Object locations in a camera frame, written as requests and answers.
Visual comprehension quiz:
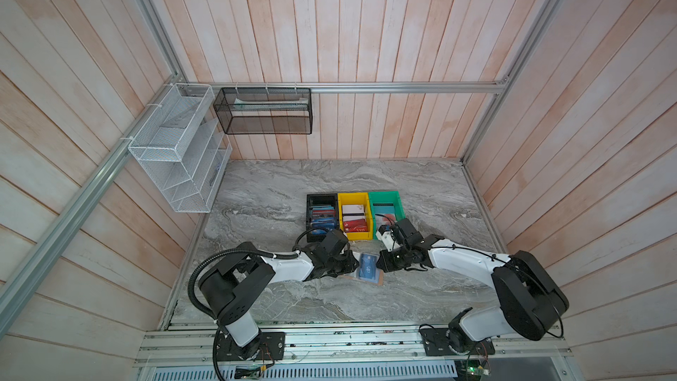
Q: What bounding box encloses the tan leather card holder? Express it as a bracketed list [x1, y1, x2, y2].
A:
[347, 253, 384, 285]

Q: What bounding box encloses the blue credit card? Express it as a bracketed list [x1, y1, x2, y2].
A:
[357, 253, 380, 284]

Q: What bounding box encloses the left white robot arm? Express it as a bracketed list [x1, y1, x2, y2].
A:
[188, 229, 359, 349]

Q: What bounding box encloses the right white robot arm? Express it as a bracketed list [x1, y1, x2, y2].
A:
[377, 218, 569, 346]

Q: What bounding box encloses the red card in yellow bin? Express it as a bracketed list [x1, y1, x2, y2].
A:
[342, 219, 370, 233]

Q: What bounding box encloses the teal card in green bin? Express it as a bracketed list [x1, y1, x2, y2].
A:
[374, 204, 395, 218]

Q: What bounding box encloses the green plastic bin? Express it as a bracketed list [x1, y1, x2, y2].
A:
[368, 190, 405, 240]

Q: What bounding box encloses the black plastic bin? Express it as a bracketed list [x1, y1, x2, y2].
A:
[305, 193, 340, 243]

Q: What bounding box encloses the yellow plastic bin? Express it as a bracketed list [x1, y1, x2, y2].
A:
[338, 192, 374, 241]

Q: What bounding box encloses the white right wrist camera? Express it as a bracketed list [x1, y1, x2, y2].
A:
[376, 226, 395, 252]

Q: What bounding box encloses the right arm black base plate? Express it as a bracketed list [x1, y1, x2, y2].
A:
[418, 324, 495, 356]

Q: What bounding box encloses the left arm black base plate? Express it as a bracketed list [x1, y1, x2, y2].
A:
[213, 331, 286, 363]

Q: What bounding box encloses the black mesh wall basket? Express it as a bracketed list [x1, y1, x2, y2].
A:
[213, 86, 314, 135]

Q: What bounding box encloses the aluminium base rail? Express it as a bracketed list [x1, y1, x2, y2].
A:
[133, 322, 584, 380]

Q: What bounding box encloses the white wire mesh shelf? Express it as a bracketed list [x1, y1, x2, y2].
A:
[129, 83, 232, 213]

